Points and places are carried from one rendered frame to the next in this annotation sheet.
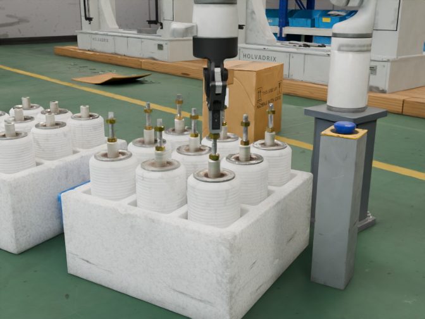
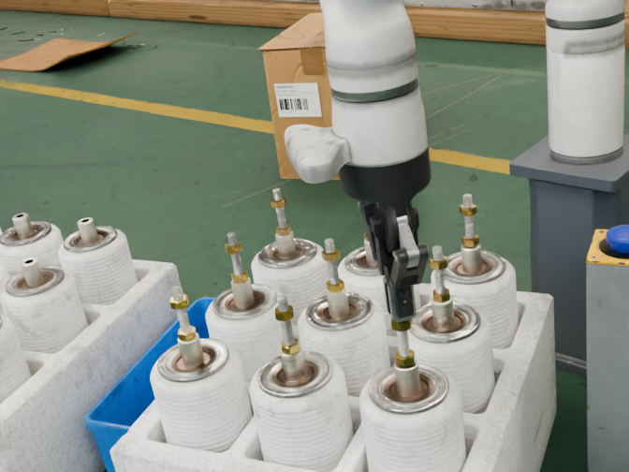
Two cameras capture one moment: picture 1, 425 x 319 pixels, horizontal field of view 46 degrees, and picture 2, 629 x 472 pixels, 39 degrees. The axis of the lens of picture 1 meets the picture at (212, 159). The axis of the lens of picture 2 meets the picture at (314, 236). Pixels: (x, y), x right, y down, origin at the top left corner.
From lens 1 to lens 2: 0.29 m
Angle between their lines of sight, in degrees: 9
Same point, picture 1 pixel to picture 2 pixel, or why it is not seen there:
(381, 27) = not seen: outside the picture
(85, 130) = (98, 270)
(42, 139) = (27, 316)
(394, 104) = not seen: hidden behind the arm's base
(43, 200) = (60, 434)
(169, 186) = (325, 419)
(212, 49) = (388, 185)
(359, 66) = (609, 77)
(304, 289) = not seen: outside the picture
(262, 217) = (505, 439)
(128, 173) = (231, 392)
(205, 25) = (367, 144)
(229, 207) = (450, 448)
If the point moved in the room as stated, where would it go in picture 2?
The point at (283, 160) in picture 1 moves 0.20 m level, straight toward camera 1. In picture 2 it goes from (505, 297) to (544, 407)
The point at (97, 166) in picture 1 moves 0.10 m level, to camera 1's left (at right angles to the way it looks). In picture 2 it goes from (173, 394) to (74, 413)
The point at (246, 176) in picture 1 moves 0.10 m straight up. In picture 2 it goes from (460, 362) to (452, 275)
